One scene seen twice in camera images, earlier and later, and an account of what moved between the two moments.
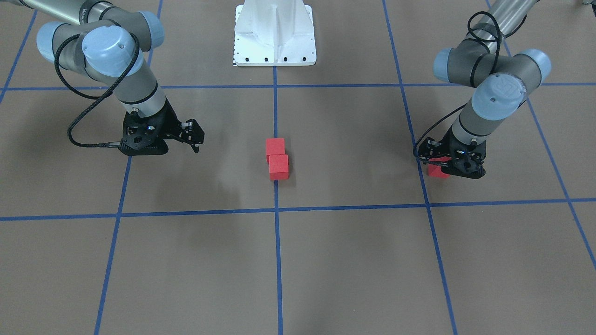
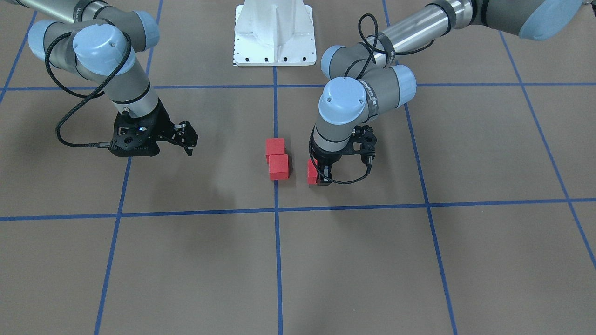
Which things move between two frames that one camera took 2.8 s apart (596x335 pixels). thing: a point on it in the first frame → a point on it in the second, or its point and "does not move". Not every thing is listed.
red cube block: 278,167 does not move
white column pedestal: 274,33 does not move
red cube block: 435,170 → 312,173
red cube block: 274,146 does not move
